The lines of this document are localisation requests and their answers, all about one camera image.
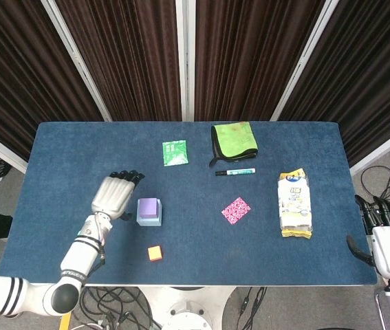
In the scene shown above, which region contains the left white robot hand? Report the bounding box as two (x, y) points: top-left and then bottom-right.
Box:
(90, 170), (146, 222)

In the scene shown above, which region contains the purple cube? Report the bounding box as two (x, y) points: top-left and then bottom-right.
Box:
(136, 197), (160, 220)

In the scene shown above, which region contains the small orange cube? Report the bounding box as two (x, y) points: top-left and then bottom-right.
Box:
(147, 245), (164, 263)

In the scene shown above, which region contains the large white cube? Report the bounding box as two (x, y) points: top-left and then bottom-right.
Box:
(136, 198), (163, 228)

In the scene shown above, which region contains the blue table cloth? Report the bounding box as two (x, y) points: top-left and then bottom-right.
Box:
(0, 120), (378, 286)

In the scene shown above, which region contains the green sachet packet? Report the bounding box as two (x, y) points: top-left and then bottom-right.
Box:
(162, 140), (189, 167)

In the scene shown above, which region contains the yellow snack bag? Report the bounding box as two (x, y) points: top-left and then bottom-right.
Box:
(277, 168), (314, 239)

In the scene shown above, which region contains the pink patterned paper square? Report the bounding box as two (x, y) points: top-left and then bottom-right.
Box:
(221, 197), (252, 226)

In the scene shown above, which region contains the green microfiber cloth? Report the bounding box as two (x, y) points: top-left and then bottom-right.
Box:
(208, 122), (259, 168)

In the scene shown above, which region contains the brown pleated curtain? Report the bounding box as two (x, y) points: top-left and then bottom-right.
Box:
(0, 0), (105, 162)
(194, 0), (327, 122)
(54, 0), (183, 122)
(279, 0), (390, 168)

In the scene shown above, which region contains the white partition bottom rail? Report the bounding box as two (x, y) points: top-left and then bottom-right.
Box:
(349, 120), (390, 176)
(0, 123), (29, 175)

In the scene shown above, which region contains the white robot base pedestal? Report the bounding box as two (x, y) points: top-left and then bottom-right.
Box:
(136, 285), (237, 330)

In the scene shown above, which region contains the white partition post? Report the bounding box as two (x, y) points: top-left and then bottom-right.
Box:
(41, 0), (113, 122)
(270, 0), (340, 122)
(175, 0), (195, 122)

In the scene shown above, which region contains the black cable with green light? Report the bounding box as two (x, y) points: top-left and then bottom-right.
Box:
(237, 287), (268, 330)

